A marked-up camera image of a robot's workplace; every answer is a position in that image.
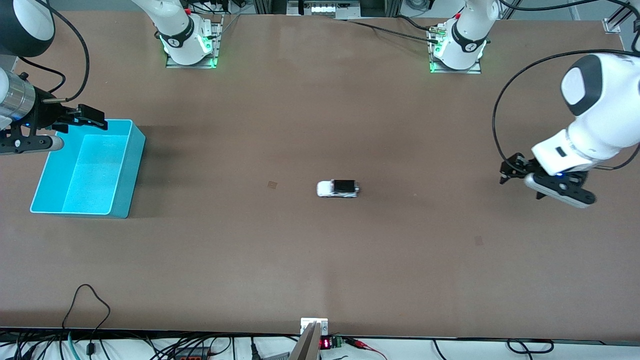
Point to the metal table corner bracket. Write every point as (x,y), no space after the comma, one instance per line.
(612,26)

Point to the dark power strip red switches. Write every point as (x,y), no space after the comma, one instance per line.
(192,353)

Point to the aluminium frame rack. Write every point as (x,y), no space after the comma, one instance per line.
(325,7)

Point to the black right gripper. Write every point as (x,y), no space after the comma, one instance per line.
(49,114)

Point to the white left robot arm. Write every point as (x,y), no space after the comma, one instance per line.
(605,100)

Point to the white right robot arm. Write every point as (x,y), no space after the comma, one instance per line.
(180,30)

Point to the turquoise plastic bin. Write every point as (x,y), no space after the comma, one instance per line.
(90,170)

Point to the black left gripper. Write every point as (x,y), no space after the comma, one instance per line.
(520,165)

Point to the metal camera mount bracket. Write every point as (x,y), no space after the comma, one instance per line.
(311,340)

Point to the red digit display module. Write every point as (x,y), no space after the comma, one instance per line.
(327,343)

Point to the white toy truck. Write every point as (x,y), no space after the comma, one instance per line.
(337,188)

